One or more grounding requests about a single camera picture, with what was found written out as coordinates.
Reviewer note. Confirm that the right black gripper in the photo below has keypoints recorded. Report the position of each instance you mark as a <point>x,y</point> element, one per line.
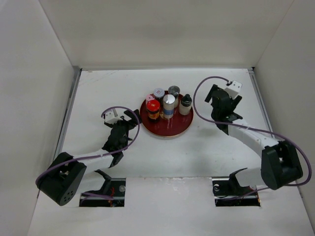
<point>234,102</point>

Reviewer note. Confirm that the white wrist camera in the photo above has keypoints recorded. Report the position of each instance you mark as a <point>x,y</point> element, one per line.
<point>111,116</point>
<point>233,89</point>

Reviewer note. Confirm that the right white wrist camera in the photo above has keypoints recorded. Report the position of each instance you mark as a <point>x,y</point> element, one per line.
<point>233,89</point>

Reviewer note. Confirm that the tall blue label salt bottle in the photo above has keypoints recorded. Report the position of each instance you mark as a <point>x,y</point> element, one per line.
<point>168,106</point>

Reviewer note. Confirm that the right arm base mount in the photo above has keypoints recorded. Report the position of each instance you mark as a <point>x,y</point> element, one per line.
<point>229,193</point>

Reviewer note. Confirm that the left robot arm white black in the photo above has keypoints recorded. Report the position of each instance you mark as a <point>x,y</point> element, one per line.
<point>62,179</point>

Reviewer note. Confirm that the dark jar white lid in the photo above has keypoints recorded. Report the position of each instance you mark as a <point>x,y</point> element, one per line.
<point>158,93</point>

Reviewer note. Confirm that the black grinder bottle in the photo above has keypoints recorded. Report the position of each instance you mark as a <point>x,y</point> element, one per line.
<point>185,105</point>

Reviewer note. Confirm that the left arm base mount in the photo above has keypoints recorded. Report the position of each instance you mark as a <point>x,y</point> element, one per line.
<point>110,194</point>

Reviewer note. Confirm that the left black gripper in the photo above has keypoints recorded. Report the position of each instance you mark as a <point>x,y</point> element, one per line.
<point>131,123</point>

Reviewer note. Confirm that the red round tray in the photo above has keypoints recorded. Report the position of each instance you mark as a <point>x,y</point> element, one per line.
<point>166,127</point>

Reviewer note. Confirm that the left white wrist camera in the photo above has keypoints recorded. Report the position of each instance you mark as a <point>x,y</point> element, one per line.
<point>111,116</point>

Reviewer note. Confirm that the pink cap spice bottle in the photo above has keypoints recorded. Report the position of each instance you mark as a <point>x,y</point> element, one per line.
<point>149,97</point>

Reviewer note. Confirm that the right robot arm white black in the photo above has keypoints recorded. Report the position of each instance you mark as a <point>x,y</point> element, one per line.
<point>280,163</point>

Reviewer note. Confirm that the red cap sauce jar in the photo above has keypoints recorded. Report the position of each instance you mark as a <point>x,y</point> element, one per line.
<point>153,110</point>

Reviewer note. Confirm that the clear dome cap bottle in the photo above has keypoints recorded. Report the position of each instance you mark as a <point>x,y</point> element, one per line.
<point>175,91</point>

